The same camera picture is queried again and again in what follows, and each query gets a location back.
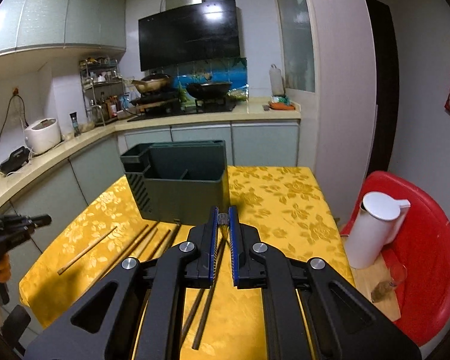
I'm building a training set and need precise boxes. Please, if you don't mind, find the drinking glass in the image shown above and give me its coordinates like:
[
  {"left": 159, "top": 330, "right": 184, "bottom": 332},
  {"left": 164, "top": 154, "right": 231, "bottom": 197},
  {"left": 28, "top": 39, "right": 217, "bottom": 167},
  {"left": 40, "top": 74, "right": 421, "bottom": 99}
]
[{"left": 370, "top": 263, "right": 407, "bottom": 303}]

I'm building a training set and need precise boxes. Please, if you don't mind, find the black gas stove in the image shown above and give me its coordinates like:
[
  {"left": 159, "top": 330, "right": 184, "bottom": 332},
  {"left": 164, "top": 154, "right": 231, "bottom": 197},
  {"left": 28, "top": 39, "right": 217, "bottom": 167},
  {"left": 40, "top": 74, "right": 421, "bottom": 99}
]
[{"left": 128, "top": 99, "right": 237, "bottom": 122}]

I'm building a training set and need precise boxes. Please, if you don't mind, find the white rice cooker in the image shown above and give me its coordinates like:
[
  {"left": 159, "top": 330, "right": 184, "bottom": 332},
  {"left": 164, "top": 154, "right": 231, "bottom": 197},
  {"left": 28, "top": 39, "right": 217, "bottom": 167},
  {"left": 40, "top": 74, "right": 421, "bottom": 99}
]
[{"left": 24, "top": 118, "right": 62, "bottom": 155}]

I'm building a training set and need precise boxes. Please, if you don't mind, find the white plastic bottle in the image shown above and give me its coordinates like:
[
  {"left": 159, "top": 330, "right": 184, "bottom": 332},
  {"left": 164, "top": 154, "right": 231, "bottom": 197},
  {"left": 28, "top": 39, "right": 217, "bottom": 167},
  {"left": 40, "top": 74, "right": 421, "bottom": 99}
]
[{"left": 269, "top": 64, "right": 285, "bottom": 96}]

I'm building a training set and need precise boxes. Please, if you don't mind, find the red plastic chair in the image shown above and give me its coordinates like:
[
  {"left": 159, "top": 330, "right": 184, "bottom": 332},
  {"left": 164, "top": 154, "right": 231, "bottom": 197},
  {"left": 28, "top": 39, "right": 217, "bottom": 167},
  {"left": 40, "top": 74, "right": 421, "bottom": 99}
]
[{"left": 341, "top": 171, "right": 450, "bottom": 346}]

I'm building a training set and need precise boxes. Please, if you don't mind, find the light wooden chopstick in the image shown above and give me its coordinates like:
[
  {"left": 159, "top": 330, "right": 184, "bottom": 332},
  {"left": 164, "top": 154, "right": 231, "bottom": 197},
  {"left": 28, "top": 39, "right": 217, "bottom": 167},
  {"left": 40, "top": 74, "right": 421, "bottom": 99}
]
[{"left": 57, "top": 227, "right": 117, "bottom": 275}]

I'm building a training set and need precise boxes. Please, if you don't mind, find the yellow floral tablecloth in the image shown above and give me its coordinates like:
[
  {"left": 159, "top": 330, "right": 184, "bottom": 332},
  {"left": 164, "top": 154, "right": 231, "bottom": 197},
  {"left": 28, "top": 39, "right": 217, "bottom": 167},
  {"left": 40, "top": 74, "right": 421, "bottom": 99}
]
[{"left": 18, "top": 166, "right": 352, "bottom": 359}]

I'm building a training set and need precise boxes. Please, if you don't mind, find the white thermos jug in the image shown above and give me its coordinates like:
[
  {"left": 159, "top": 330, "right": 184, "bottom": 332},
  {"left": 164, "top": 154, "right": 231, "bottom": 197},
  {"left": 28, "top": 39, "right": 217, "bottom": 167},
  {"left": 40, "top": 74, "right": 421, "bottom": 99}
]
[{"left": 345, "top": 191, "right": 411, "bottom": 269}]

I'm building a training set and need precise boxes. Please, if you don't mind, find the wooden cutting board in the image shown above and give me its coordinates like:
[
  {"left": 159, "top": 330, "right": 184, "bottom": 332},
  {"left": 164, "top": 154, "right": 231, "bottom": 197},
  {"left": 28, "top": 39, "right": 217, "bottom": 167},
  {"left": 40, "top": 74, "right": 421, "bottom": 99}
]
[{"left": 350, "top": 254, "right": 403, "bottom": 323}]

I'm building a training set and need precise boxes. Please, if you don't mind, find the dark green utensil holder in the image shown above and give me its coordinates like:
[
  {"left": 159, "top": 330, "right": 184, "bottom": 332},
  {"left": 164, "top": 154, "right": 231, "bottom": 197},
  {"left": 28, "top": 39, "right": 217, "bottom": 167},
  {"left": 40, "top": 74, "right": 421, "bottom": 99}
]
[{"left": 120, "top": 140, "right": 230, "bottom": 225}]

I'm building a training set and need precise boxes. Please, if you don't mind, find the metal spice rack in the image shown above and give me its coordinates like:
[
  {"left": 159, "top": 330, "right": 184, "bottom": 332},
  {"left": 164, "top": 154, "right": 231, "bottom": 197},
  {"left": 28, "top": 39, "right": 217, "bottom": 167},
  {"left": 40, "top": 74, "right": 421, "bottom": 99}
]
[{"left": 79, "top": 56, "right": 125, "bottom": 126}]

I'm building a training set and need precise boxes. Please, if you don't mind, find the small black appliance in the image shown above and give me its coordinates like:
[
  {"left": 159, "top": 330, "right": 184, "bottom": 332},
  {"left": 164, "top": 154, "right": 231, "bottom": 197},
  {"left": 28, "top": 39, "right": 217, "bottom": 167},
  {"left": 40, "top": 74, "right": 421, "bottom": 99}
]
[{"left": 0, "top": 146, "right": 31, "bottom": 175}]

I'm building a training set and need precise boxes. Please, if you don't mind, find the brown wooden chopstick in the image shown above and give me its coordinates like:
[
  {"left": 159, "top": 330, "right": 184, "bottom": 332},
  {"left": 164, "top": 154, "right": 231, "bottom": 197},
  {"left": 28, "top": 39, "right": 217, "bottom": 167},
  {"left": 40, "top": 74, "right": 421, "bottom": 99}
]
[
  {"left": 158, "top": 222, "right": 181, "bottom": 257},
  {"left": 130, "top": 222, "right": 159, "bottom": 258},
  {"left": 145, "top": 229, "right": 171, "bottom": 261},
  {"left": 95, "top": 224, "right": 150, "bottom": 282}
]

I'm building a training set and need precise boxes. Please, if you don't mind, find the orange cloth on counter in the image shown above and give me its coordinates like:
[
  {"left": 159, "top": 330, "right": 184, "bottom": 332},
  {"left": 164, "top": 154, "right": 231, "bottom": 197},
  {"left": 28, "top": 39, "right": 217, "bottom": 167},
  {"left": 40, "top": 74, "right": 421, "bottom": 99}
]
[{"left": 268, "top": 102, "right": 296, "bottom": 111}]

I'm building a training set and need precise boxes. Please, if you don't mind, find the dark chopstick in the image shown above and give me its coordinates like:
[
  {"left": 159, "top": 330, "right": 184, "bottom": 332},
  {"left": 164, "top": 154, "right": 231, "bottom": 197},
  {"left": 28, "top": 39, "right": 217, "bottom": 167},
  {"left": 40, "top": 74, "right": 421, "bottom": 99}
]
[
  {"left": 192, "top": 237, "right": 227, "bottom": 350},
  {"left": 180, "top": 289, "right": 206, "bottom": 344}
]

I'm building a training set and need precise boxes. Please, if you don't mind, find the black range hood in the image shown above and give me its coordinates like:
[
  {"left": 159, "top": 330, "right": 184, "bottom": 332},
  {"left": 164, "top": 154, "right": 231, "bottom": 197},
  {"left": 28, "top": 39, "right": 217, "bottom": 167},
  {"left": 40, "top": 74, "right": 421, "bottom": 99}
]
[{"left": 138, "top": 0, "right": 241, "bottom": 72}]

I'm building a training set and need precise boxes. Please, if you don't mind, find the brass coloured pan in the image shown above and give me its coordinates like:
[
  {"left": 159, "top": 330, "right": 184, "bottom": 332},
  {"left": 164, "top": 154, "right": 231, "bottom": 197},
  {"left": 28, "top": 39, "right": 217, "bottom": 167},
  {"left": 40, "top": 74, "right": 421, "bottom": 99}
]
[{"left": 131, "top": 73, "right": 173, "bottom": 94}]

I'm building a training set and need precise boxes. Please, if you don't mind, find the black wok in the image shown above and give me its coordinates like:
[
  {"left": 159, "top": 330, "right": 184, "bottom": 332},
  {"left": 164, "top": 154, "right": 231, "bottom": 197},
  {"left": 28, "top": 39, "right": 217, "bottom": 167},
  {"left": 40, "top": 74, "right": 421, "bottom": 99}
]
[{"left": 186, "top": 82, "right": 232, "bottom": 101}]

